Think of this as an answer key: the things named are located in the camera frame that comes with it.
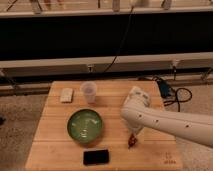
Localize dark red pepper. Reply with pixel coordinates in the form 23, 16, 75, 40
128, 134, 138, 148

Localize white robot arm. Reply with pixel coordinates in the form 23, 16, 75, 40
121, 86, 213, 148

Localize green ceramic bowl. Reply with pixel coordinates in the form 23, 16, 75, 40
67, 109, 103, 144

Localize blue power adapter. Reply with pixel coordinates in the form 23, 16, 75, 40
158, 81, 170, 98

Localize black smartphone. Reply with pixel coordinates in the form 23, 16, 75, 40
83, 149, 109, 165

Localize translucent plastic cup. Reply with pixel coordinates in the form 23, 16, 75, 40
80, 81, 97, 103

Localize beige sponge block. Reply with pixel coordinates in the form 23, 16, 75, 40
60, 88, 73, 103

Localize black hanging cable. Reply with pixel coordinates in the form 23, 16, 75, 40
101, 4, 137, 74

